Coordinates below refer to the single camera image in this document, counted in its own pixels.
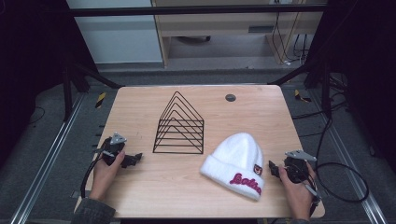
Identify thin black floor cable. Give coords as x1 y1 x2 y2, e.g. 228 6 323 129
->
28 105 47 126

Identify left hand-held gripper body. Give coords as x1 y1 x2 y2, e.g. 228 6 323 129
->
92 132 128 166

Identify aluminium floor rail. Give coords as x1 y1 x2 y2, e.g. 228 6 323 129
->
310 89 389 224
8 92 87 224

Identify black curtain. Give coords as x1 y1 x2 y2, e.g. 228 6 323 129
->
306 0 396 175
0 0 98 169

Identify light wooden desk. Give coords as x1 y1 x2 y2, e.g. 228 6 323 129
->
150 0 329 67

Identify black horizontal frame bar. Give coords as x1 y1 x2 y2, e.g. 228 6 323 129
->
65 4 329 18

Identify person's left hand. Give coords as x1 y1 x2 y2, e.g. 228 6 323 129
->
89 150 126 202

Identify hanging cables under desk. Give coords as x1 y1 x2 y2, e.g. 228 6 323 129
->
270 0 310 67

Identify white knit beanie hat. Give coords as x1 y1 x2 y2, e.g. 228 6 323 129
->
199 132 266 202

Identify white cabinet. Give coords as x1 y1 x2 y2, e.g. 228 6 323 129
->
65 0 163 65

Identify black floor cables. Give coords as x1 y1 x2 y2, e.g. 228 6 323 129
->
291 74 351 139

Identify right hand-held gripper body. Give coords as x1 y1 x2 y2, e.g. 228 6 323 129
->
283 149 318 185

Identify black metal stand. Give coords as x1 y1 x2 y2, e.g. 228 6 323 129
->
268 60 333 119
61 57 124 123

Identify black wire rack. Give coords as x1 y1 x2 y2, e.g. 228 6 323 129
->
151 91 205 155

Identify yellow black tape marker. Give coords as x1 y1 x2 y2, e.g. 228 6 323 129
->
94 91 107 109
293 89 313 104

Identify person's right hand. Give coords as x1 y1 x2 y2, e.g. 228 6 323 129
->
277 161 319 222

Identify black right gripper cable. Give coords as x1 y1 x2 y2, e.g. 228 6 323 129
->
309 161 371 217

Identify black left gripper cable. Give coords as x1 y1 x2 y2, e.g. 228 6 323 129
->
79 156 105 200

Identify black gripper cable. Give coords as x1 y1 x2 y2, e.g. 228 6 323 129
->
79 156 105 200
309 161 371 217

